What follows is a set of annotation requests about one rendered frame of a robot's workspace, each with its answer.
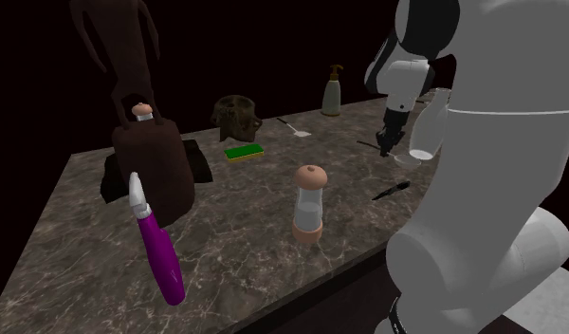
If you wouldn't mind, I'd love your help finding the pale soap dispenser brass pump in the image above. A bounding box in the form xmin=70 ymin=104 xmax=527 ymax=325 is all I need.
xmin=321 ymin=64 xmax=345 ymax=118

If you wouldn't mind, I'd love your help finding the green and yellow sponge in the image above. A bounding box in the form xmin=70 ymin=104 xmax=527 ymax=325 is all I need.
xmin=223 ymin=142 xmax=266 ymax=163

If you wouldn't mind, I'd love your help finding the small silver black-handled spatula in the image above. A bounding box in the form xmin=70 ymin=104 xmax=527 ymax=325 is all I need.
xmin=276 ymin=117 xmax=313 ymax=139

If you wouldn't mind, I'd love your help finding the dark brown skull-shaped ornament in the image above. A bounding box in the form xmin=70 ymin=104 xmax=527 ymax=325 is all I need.
xmin=211 ymin=95 xmax=264 ymax=143

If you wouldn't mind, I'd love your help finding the purple handled white-tipped peeler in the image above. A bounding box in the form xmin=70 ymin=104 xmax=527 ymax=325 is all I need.
xmin=128 ymin=172 xmax=187 ymax=306

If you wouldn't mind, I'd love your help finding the tan-capped clear salt grinder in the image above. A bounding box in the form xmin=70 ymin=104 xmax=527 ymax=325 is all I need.
xmin=291 ymin=164 xmax=329 ymax=245

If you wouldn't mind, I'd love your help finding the small tan-capped grinder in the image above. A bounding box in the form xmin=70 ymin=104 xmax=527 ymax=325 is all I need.
xmin=131 ymin=102 xmax=155 ymax=122

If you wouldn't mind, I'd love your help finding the black knife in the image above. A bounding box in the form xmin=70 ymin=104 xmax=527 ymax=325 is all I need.
xmin=371 ymin=180 xmax=412 ymax=202

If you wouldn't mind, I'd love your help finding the clear glass bottle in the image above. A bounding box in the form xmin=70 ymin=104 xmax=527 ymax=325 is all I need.
xmin=408 ymin=86 xmax=452 ymax=161

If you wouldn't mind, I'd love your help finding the black-handled silver spoon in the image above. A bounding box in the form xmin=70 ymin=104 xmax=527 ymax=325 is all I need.
xmin=356 ymin=139 xmax=422 ymax=168

